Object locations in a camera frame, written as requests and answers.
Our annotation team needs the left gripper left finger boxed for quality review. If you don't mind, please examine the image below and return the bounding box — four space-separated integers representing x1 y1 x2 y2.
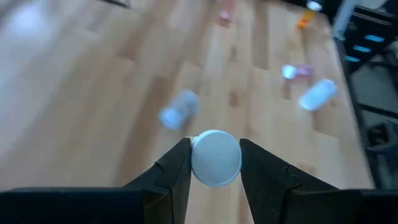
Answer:
0 138 192 224

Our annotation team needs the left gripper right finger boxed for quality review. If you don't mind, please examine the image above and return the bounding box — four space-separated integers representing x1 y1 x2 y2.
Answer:
239 138 398 224

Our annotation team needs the yellow vial with white cap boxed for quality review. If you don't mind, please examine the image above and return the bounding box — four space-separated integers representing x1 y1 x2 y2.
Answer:
190 129 243 188

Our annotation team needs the clear plastic bottle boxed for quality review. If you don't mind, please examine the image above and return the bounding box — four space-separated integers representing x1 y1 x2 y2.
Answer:
158 89 201 131

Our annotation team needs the translucent white plastic bottle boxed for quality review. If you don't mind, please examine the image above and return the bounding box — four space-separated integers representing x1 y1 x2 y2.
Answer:
298 78 340 112

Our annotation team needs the pink vial with white cap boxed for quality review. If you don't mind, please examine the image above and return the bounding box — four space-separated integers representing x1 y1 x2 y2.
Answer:
281 63 315 80
218 0 237 23

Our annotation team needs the orange vial with white cap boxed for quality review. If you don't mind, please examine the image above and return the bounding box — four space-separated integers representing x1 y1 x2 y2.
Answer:
295 0 324 30

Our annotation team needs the black aluminium table frame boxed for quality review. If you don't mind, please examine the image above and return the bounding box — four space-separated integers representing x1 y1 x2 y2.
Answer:
331 0 398 190

